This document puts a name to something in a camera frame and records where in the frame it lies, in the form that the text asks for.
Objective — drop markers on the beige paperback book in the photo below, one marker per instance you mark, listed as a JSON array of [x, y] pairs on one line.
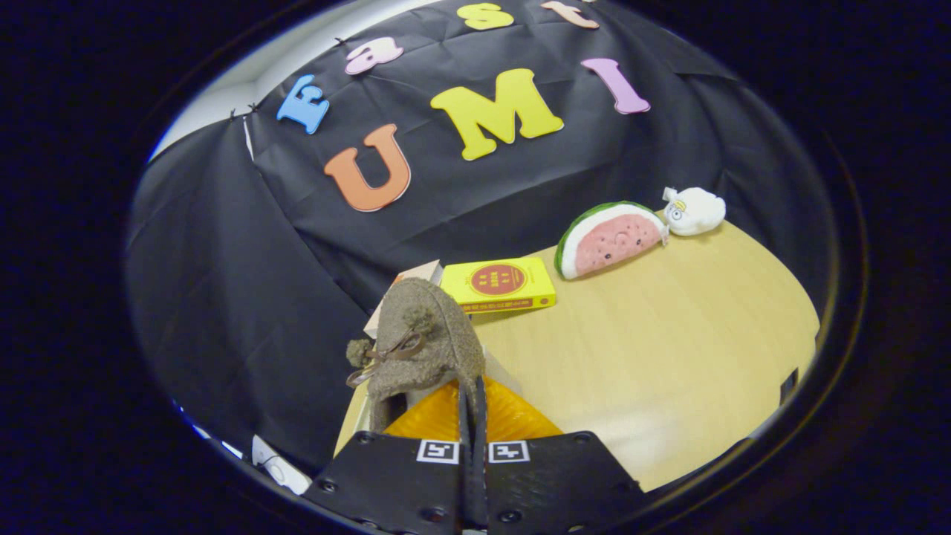
[[427, 271]]

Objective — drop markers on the black backdrop cloth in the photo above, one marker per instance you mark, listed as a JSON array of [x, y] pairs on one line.
[[260, 260]]

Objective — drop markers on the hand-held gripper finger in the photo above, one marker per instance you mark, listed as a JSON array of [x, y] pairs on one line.
[[465, 483], [481, 483]]

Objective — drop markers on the white plush toy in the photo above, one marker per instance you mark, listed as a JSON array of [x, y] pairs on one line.
[[698, 212]]

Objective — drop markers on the brown fuzzy shoe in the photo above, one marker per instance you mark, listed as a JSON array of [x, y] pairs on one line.
[[431, 327]]

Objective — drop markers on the cream fabric storage box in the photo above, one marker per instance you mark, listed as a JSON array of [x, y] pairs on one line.
[[353, 423]]

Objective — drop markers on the watermelon slice plush toy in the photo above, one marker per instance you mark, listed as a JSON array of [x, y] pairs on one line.
[[609, 241]]

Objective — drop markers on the yellow book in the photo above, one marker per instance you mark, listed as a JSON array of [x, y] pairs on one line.
[[498, 282]]

